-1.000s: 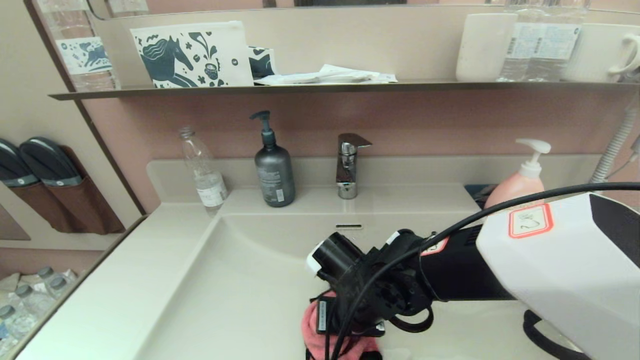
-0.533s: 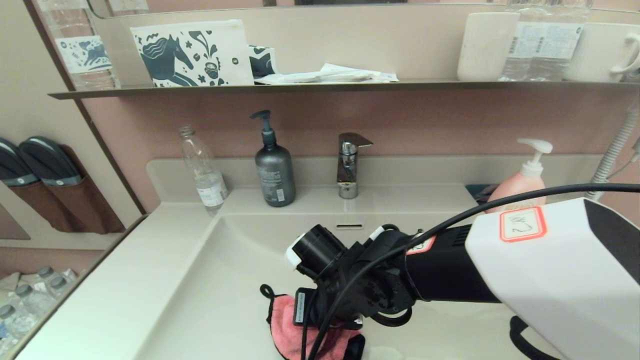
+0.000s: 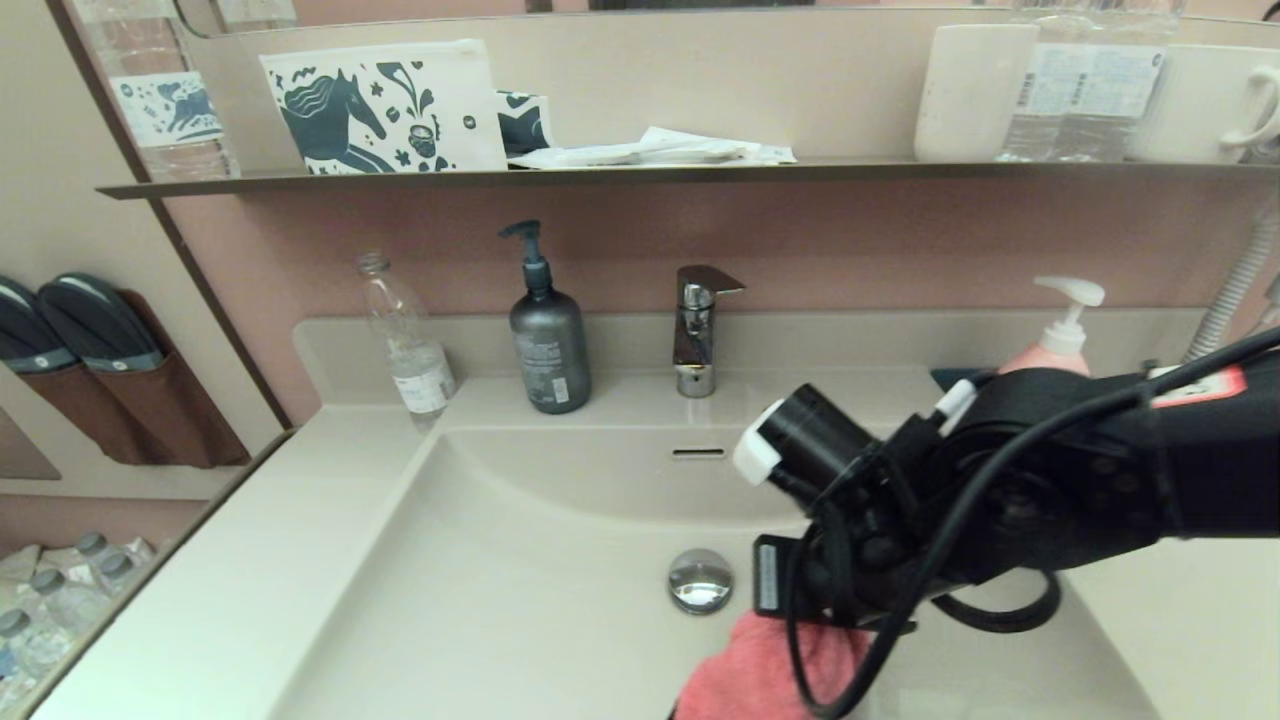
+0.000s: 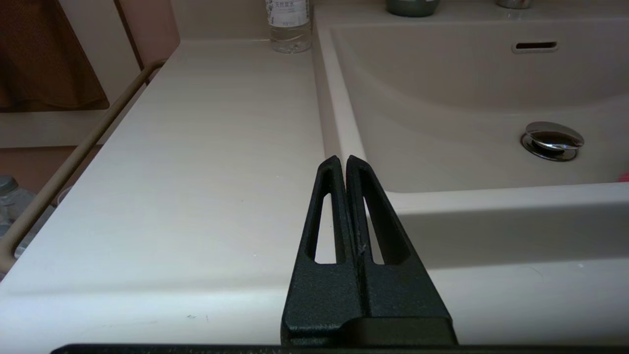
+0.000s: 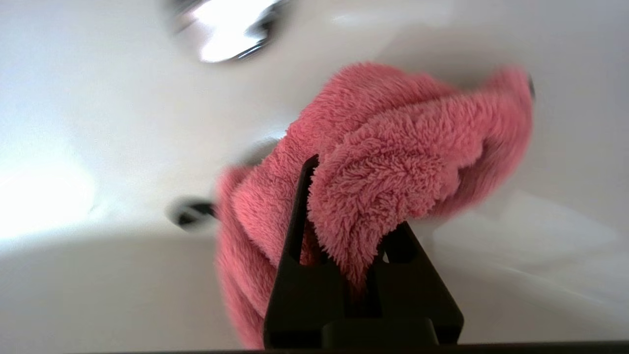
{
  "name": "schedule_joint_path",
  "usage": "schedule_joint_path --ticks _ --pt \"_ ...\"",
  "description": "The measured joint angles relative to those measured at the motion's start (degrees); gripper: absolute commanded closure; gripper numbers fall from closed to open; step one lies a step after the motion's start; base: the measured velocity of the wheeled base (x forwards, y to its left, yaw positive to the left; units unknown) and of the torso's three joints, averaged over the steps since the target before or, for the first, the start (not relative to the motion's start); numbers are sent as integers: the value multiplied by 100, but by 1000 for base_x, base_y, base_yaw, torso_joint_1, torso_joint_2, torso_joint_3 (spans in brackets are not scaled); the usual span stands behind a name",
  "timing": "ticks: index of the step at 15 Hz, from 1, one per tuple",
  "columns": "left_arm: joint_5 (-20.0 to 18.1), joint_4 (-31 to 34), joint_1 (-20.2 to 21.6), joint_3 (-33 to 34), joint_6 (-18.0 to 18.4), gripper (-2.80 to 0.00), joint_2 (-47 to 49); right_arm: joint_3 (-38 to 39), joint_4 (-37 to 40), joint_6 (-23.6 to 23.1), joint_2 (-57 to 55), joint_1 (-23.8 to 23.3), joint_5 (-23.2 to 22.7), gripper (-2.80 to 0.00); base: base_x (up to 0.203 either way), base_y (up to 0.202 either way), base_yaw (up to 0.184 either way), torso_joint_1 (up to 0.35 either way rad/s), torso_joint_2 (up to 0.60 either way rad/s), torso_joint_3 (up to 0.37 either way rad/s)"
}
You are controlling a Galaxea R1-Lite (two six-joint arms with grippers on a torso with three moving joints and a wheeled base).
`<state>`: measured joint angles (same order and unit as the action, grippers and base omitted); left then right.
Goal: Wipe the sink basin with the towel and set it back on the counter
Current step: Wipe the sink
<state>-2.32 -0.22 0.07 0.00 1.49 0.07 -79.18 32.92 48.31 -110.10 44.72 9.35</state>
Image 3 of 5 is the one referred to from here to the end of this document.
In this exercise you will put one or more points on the dark grey slipper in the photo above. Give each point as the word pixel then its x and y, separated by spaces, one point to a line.
pixel 25 335
pixel 95 320

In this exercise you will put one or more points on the clear bottle blue print label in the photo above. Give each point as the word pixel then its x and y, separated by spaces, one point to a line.
pixel 165 108

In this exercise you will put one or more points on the chrome faucet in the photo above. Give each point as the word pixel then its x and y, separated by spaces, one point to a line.
pixel 693 340

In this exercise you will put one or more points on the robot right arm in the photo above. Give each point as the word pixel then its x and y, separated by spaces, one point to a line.
pixel 1100 480

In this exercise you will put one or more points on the small capped water bottle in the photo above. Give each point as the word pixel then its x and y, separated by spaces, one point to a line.
pixel 93 545
pixel 120 567
pixel 50 585
pixel 18 630

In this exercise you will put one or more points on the slippers in brown holder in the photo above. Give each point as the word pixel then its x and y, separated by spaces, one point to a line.
pixel 160 420

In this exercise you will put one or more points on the grey pump soap bottle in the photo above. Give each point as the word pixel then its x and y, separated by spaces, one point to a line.
pixel 550 350

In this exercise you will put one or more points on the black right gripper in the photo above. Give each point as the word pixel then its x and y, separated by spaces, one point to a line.
pixel 840 585

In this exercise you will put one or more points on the white ceramic sink basin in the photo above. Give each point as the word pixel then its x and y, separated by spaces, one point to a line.
pixel 500 640

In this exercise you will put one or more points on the chrome drain stopper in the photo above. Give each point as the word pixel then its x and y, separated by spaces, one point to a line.
pixel 700 580

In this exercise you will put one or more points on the uncapped clear plastic bottle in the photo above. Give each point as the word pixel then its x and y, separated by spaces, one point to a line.
pixel 415 360

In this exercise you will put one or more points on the white plastic packet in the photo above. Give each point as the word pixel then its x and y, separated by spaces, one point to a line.
pixel 600 155
pixel 700 138

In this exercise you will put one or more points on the small dark patterned pouch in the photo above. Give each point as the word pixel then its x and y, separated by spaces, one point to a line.
pixel 520 122

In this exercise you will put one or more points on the pink pump soap bottle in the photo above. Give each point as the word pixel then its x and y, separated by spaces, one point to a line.
pixel 1065 345

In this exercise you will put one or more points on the clear water bottle white label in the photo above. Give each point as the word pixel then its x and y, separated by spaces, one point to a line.
pixel 1122 98
pixel 1032 118

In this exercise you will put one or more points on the white horse print pouch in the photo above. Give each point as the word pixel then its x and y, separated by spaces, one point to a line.
pixel 400 108

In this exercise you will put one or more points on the pink fluffy cloth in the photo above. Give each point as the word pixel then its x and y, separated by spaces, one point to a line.
pixel 750 670

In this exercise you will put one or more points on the thin metal wall shelf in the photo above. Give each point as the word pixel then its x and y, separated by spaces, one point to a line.
pixel 600 175

